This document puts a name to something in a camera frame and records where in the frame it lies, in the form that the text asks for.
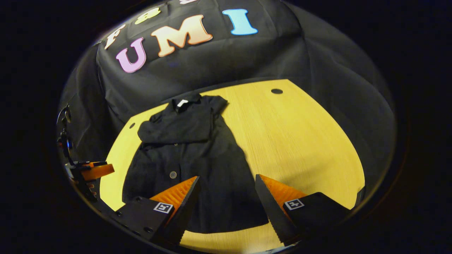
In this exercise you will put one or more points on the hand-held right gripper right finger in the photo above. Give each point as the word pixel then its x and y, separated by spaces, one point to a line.
pixel 272 211

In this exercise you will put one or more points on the black button shirt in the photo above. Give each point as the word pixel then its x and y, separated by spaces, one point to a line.
pixel 197 158

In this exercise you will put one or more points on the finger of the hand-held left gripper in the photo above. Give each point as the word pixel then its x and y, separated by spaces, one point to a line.
pixel 97 171

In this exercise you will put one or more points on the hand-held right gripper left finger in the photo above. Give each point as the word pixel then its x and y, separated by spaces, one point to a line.
pixel 185 208

